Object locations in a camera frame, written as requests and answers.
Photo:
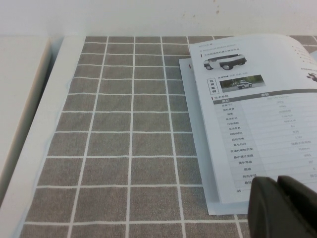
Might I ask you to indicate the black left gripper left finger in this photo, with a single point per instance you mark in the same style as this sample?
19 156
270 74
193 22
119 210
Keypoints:
267 210

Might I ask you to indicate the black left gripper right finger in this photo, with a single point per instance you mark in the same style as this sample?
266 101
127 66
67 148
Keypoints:
304 205

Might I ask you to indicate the white product catalogue book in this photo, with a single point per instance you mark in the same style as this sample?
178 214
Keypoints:
260 124

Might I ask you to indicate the grey white-checked tablecloth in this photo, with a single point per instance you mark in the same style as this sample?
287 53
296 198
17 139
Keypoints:
111 148

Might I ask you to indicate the white side table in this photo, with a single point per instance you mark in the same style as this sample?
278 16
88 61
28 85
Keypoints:
15 99

